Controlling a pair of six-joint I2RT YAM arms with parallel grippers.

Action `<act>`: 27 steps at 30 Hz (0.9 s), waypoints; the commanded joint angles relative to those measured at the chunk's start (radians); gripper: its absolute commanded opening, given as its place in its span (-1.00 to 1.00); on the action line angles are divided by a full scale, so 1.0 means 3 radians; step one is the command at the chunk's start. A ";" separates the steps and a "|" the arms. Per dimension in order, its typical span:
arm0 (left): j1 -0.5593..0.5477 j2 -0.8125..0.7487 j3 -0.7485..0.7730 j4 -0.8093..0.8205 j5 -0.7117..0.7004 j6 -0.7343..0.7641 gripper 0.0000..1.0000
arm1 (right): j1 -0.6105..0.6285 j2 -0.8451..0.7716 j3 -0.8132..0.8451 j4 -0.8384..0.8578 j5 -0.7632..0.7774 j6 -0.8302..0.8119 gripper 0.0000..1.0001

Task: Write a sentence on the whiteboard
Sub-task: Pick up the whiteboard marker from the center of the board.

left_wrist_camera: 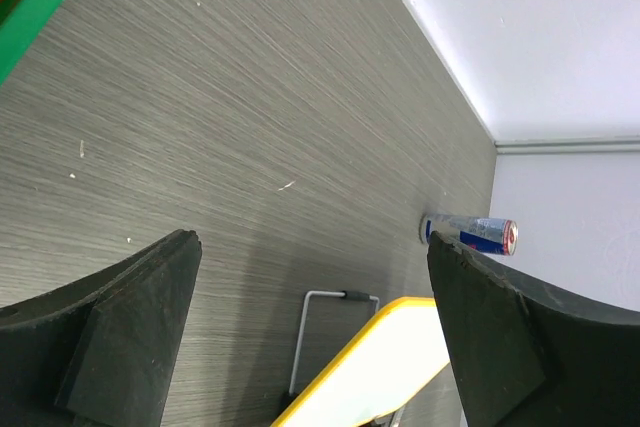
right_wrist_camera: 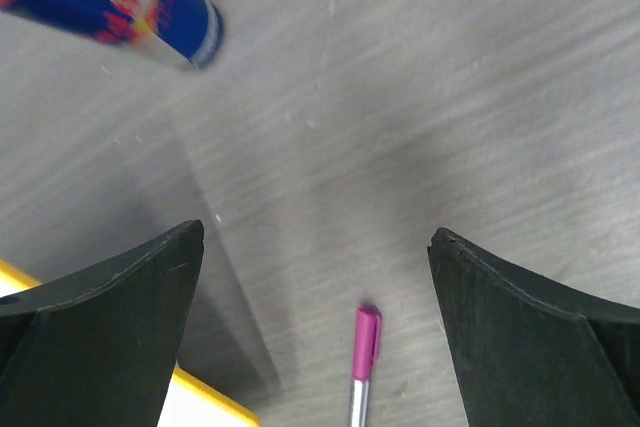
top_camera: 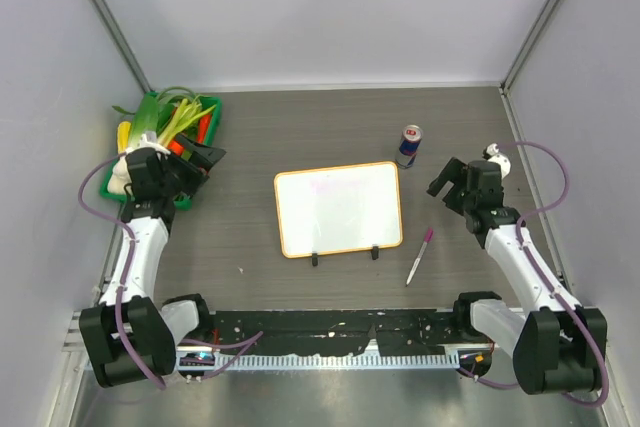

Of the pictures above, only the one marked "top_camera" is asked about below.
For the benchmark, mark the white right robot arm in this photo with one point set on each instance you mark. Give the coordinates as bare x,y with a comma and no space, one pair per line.
556,344

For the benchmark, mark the large orange carrot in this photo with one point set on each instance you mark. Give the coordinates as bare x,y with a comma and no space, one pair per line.
176,147

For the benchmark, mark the white slotted cable duct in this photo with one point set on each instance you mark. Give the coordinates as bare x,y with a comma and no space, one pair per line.
369,360

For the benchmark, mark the blue silver energy drink can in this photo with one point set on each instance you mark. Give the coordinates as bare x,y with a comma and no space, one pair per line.
406,153

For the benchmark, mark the small red chili pepper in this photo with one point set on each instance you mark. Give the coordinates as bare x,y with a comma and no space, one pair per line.
203,127

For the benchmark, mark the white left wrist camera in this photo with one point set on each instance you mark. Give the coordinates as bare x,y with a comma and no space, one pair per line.
148,139

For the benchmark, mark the yellow corn cob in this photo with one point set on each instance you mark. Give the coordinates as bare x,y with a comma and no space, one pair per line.
122,136

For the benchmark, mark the white green bok choy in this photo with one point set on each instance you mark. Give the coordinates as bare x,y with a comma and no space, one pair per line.
144,119

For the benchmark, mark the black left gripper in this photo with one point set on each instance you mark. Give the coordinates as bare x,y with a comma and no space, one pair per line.
196,177

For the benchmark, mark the purple capped marker pen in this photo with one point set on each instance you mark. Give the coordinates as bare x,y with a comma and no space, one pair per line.
427,239

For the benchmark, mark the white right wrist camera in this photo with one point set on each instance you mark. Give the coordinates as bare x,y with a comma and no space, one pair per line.
492,153

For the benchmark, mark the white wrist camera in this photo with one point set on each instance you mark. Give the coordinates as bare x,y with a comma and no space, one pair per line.
492,153
148,139

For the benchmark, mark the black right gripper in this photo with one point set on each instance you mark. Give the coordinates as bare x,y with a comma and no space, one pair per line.
455,172

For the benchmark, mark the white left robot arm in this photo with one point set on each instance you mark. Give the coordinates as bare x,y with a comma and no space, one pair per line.
126,336

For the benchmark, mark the green spring onion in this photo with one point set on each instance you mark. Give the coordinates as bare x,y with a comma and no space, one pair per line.
179,109

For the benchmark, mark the orange framed whiteboard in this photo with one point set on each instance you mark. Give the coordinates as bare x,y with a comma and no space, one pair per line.
336,210

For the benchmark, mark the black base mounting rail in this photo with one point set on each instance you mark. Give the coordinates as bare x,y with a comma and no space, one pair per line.
326,333

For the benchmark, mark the green plastic vegetable tray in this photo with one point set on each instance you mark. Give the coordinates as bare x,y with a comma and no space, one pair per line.
192,132

